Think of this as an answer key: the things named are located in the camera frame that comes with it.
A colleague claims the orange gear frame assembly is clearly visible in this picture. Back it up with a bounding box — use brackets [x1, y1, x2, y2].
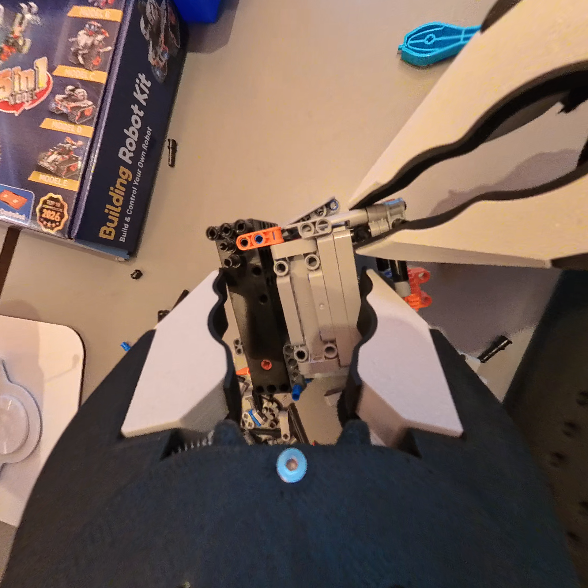
[204, 198, 409, 382]

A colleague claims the pile of small building parts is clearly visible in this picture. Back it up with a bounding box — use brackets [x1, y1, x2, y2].
[241, 382, 304, 432]

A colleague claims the white book stand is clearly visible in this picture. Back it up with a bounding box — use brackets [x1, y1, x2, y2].
[0, 315, 85, 529]

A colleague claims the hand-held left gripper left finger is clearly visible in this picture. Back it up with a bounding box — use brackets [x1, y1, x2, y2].
[122, 271, 232, 437]

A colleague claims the blue robot kit box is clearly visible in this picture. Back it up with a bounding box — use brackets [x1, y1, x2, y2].
[0, 0, 189, 258]

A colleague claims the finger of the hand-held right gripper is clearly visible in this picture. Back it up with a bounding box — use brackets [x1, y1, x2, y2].
[354, 118, 588, 271]
[348, 0, 588, 214]

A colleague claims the small orange block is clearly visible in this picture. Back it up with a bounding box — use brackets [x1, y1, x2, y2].
[400, 267, 434, 308]

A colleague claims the black studded panel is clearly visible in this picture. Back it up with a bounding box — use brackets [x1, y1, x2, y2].
[501, 271, 588, 515]

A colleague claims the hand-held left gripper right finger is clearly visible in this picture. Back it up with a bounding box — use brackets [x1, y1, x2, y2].
[342, 267, 465, 437]

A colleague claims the teal curved plastic piece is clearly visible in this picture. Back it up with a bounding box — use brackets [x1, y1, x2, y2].
[398, 23, 480, 70]

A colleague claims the blue plastic bin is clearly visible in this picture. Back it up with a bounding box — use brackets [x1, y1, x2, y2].
[175, 0, 226, 24]

